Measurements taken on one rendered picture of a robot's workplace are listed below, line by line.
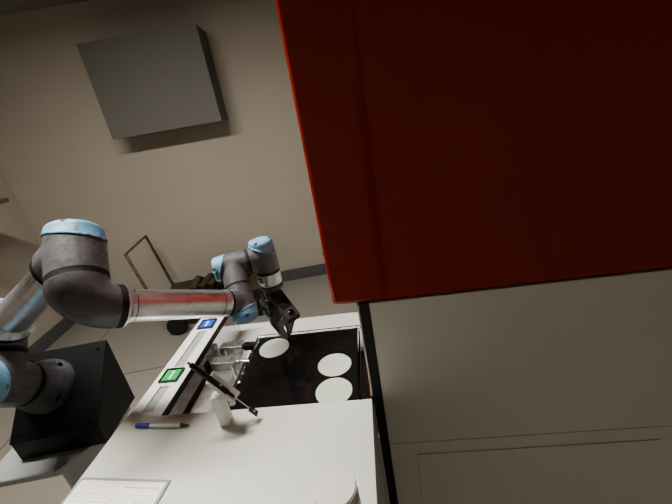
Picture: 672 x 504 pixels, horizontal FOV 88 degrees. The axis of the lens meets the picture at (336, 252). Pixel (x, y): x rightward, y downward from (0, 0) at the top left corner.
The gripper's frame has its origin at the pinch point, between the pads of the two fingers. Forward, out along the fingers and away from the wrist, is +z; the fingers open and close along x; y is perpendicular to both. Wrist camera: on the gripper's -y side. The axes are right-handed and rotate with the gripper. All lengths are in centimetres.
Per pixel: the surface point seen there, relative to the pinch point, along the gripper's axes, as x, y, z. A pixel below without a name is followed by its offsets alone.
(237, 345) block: 13.6, 11.5, 0.5
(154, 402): 42.3, -0.3, -4.4
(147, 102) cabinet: -43, 233, -98
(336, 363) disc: -2.5, -22.2, 1.2
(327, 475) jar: 27, -57, -15
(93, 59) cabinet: -20, 250, -133
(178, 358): 31.5, 13.5, -4.8
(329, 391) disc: 6.0, -29.1, 1.3
